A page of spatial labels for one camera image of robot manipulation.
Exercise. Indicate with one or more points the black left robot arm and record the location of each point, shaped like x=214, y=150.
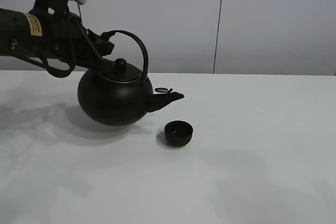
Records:
x=40, y=34

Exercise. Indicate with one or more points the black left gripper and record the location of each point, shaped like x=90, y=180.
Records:
x=66, y=40

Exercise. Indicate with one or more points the small black teacup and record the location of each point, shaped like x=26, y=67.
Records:
x=178, y=133

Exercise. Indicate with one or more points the black round teapot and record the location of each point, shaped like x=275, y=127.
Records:
x=119, y=94

